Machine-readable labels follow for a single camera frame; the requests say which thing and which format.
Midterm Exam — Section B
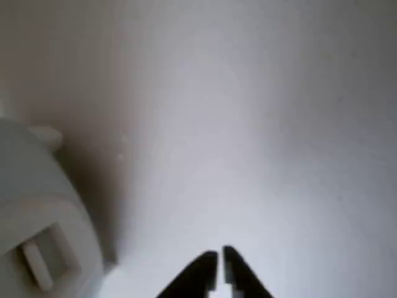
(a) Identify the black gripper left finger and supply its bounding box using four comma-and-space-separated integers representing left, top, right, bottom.
156, 250, 218, 298

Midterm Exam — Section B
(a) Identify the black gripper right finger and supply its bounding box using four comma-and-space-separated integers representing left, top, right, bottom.
221, 245, 276, 298

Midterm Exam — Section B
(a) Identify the white round container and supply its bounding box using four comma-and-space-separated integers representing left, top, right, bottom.
0, 116, 105, 298

